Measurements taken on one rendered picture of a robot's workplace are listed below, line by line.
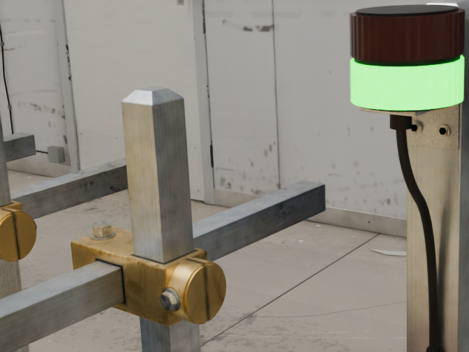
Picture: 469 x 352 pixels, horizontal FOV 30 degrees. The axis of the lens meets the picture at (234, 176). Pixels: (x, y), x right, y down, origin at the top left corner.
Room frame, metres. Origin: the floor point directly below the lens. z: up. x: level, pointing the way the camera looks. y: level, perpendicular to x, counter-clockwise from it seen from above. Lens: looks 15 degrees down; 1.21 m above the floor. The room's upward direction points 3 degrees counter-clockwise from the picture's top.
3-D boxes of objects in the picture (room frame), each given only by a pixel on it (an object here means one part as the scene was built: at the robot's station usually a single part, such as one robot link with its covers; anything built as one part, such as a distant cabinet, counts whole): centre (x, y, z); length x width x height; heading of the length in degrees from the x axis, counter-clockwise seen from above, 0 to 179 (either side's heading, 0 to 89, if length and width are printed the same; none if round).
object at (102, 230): (0.72, 0.12, 0.98); 0.02 x 0.02 x 0.01
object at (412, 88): (0.47, -0.10, 1.14); 0.06 x 0.06 x 0.02
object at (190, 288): (0.68, 0.08, 0.95); 0.13 x 0.06 x 0.05; 49
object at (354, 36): (0.47, -0.10, 1.16); 0.06 x 0.06 x 0.02
